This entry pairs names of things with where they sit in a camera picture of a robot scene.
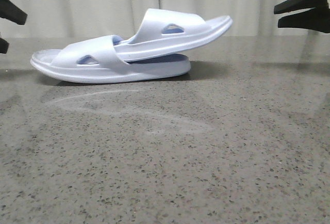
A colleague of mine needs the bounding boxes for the light blue slipper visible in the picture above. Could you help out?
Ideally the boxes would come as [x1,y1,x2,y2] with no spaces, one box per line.
[30,35,191,84]
[114,8,233,62]

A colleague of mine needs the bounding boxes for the beige curtain backdrop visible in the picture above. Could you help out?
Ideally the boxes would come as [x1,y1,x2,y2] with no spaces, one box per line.
[1,0,306,38]

